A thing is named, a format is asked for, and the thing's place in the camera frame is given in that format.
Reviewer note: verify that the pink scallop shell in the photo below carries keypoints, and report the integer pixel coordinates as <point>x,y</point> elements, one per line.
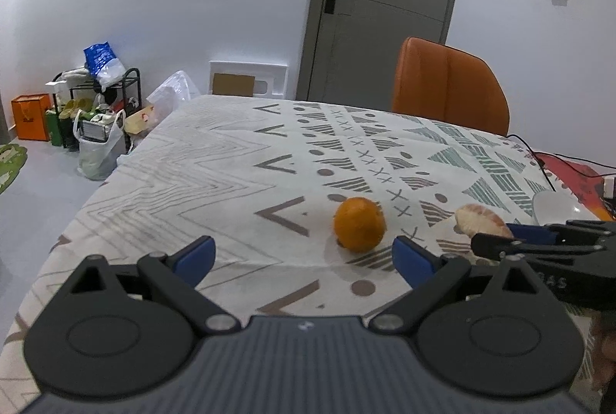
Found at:
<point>481,219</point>

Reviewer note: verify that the blue and white bag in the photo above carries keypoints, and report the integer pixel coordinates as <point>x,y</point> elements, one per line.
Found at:
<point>103,63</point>

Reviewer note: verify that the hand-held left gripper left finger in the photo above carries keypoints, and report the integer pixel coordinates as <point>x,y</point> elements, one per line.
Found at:
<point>195,260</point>

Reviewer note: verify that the green floor mat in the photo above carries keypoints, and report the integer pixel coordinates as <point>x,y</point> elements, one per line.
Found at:
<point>10,166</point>

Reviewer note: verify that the person's right hand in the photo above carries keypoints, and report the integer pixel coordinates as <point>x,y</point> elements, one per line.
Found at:
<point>604,349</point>

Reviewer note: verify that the black metal rack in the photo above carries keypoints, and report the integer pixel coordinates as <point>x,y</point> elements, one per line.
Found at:
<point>134,91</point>

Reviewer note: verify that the white charger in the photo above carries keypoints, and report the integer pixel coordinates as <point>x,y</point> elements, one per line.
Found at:
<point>609,187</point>

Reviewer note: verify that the green box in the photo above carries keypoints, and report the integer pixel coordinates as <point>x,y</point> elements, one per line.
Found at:
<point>54,129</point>

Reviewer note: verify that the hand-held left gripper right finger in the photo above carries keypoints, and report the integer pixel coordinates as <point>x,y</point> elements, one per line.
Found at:
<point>411,262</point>

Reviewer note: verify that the brown cardboard sheet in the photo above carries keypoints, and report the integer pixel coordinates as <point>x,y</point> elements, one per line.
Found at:
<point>233,85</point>

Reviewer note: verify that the red and orange mat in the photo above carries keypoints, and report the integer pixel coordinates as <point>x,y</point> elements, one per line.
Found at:
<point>577,183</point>

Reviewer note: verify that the yellow-green slippers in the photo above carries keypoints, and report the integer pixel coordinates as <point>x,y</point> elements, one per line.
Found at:
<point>77,107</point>

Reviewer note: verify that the brown cardboard box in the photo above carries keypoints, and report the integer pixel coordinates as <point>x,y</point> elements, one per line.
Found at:
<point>139,120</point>

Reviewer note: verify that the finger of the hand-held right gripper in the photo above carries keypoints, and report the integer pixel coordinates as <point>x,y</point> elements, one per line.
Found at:
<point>491,244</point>
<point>529,232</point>

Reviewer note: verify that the white frame with cardboard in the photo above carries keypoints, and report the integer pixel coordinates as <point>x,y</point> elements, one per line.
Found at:
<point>274,75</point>

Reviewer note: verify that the patterned tablecloth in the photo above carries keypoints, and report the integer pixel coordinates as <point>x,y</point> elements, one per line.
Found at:
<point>192,183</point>

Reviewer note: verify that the white plate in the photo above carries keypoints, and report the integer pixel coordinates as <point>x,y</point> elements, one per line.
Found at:
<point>553,205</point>

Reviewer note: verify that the orange box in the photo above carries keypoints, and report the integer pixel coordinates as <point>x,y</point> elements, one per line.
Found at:
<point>31,118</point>

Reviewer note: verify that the grey box in bag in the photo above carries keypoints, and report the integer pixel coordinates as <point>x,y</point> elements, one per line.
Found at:
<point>96,130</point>

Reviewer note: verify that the clear plastic bag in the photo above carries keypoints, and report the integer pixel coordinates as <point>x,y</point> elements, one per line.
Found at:
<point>175,94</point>

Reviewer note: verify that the grey door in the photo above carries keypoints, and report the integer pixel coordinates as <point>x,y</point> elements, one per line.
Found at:
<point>394,10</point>

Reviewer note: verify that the large orange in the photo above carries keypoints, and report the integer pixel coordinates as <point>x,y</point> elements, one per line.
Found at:
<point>360,224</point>

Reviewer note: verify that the white plastic bag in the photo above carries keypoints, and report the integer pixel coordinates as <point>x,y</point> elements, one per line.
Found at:
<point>98,159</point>

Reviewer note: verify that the orange chair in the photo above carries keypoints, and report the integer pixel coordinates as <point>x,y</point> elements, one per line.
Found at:
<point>447,82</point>

